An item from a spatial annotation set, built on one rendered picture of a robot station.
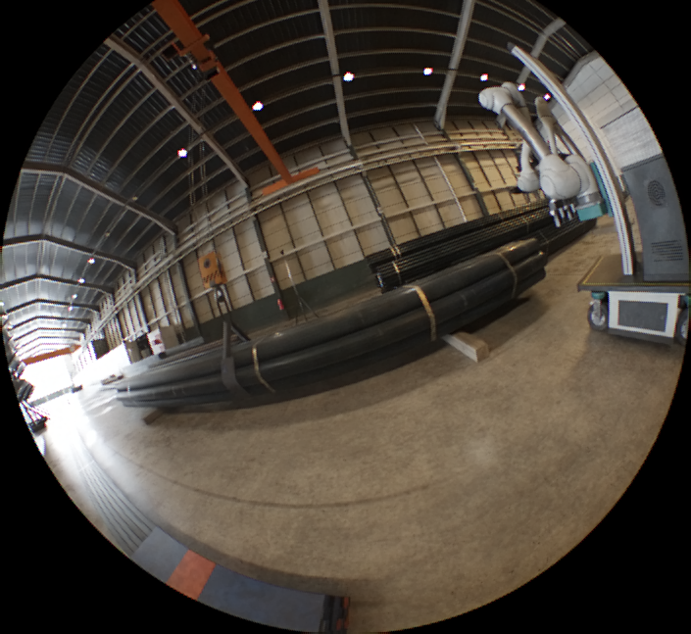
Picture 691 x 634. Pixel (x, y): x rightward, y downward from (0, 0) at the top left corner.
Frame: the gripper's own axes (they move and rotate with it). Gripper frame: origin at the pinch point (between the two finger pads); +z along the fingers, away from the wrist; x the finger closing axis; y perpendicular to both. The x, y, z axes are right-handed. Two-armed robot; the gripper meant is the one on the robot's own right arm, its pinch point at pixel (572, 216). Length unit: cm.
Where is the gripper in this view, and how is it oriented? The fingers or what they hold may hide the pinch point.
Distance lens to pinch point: 185.4
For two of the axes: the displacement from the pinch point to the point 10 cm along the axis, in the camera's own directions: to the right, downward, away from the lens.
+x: 9.4, -3.5, 0.3
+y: 0.4, 0.1, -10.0
